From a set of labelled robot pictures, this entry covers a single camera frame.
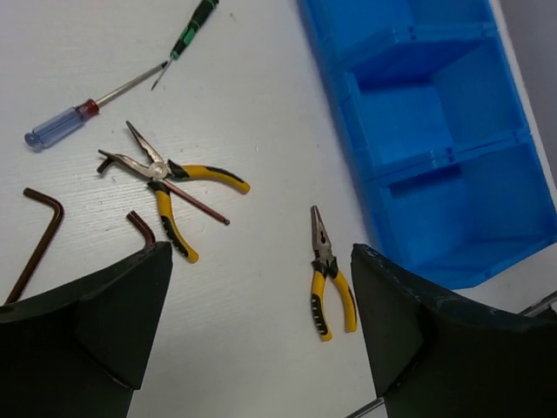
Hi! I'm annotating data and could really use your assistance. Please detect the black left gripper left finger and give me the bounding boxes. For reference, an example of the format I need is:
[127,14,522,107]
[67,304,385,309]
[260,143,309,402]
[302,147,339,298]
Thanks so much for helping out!
[1,241,172,417]

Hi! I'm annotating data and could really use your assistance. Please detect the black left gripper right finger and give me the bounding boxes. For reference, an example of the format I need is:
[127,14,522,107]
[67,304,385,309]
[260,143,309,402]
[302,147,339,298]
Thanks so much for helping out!
[351,244,556,417]

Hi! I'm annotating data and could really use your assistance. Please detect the large brown hex key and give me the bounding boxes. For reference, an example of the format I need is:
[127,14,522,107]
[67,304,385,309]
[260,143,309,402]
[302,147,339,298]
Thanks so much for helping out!
[5,187,65,304]

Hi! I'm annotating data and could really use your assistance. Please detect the short brown hex key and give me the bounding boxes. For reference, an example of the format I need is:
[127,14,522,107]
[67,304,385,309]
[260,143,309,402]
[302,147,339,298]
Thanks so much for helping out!
[126,211,156,247]

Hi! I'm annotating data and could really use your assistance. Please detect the yellow needle-nose pliers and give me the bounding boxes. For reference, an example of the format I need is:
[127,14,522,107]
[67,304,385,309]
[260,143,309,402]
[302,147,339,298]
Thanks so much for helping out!
[97,121,251,264]
[310,206,358,341]

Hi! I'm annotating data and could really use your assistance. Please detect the long ball-end hex key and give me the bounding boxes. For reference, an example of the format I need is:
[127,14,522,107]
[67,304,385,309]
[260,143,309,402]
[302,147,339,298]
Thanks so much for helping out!
[97,158,230,226]

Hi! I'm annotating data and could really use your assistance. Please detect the blue clear handle screwdriver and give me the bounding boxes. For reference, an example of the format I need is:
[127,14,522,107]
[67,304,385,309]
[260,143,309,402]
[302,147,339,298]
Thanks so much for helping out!
[23,61,169,152]

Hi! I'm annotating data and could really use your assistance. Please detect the green black precision screwdriver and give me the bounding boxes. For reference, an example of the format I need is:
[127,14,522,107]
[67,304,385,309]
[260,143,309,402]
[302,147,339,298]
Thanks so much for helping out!
[151,0,220,91]

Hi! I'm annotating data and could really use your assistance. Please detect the blue three-compartment plastic bin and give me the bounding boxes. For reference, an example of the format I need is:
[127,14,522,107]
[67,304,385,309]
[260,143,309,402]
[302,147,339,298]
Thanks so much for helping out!
[299,1,556,289]

